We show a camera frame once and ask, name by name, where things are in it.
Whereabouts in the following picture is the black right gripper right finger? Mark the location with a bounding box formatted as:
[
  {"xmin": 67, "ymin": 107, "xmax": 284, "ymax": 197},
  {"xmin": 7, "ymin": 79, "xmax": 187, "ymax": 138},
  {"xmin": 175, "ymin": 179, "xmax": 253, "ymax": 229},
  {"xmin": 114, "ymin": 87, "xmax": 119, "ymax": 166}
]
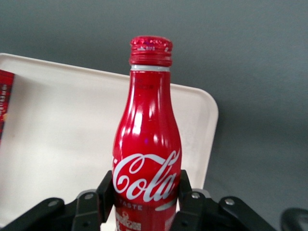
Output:
[{"xmin": 167, "ymin": 169, "xmax": 277, "ymax": 231}]

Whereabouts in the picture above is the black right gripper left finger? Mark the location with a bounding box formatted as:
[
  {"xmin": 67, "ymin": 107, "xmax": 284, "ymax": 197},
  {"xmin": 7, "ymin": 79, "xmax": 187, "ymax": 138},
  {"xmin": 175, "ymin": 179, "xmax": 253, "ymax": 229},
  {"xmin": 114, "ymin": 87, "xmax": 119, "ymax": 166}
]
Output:
[{"xmin": 0, "ymin": 169, "xmax": 114, "ymax": 231}]

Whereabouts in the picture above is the red coke bottle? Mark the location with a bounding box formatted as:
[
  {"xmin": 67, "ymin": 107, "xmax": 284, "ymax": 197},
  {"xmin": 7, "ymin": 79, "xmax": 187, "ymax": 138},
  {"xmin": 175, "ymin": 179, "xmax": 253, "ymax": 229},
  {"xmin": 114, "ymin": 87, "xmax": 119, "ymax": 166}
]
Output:
[{"xmin": 111, "ymin": 35, "xmax": 182, "ymax": 231}]

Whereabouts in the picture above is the beige plastic tray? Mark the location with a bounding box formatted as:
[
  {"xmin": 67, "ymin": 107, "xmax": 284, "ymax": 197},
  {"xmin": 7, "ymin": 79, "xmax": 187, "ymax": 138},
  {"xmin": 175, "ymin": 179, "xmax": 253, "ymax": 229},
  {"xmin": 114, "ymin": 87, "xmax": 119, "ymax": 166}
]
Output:
[{"xmin": 0, "ymin": 52, "xmax": 219, "ymax": 231}]

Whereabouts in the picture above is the red snack box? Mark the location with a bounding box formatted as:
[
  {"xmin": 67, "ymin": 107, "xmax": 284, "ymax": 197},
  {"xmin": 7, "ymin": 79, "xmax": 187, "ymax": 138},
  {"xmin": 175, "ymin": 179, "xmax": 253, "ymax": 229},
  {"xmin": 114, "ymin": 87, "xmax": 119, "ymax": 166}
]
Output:
[{"xmin": 0, "ymin": 69, "xmax": 16, "ymax": 148}]

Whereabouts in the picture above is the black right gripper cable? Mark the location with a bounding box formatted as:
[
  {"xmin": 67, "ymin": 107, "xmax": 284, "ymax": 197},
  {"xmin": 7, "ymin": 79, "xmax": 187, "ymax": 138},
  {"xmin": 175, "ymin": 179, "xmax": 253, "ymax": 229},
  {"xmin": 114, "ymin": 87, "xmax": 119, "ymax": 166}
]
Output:
[{"xmin": 281, "ymin": 207, "xmax": 308, "ymax": 231}]

